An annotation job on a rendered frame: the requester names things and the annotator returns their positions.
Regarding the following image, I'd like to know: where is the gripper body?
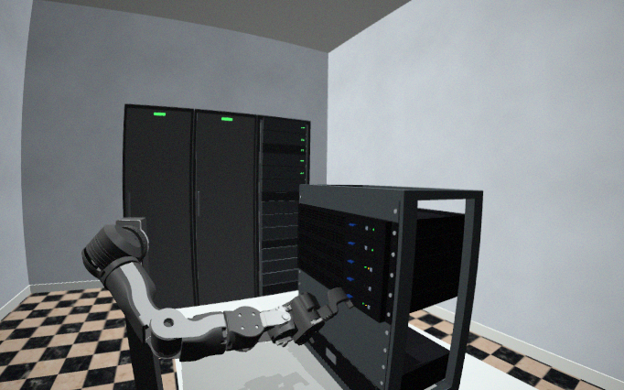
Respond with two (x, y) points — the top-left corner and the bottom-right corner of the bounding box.
(282, 292), (325, 344)

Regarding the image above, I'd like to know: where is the black server rack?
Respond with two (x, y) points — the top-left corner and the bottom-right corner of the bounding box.
(297, 184), (483, 390)

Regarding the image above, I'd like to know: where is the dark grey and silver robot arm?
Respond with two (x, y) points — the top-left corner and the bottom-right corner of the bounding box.
(81, 220), (298, 362)

